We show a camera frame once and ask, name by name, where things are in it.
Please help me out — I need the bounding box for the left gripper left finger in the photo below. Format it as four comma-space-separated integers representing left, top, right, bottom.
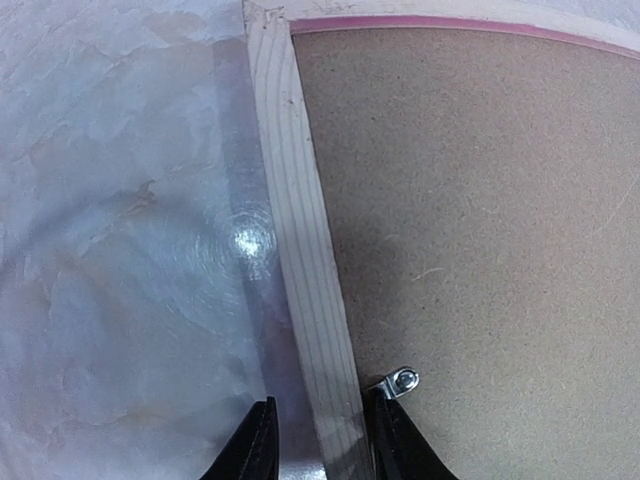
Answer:
200, 396, 280, 480

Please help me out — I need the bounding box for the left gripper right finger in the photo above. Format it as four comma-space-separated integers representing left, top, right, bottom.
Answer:
367, 388, 457, 480

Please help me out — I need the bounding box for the wooden picture frame pink edge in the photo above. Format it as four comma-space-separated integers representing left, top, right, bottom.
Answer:
243, 1, 639, 479

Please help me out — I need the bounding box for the brown backing board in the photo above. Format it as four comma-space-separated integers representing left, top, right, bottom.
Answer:
294, 29, 639, 479

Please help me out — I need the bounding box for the metal turn clip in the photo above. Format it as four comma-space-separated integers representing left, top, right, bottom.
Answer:
368, 366, 420, 400

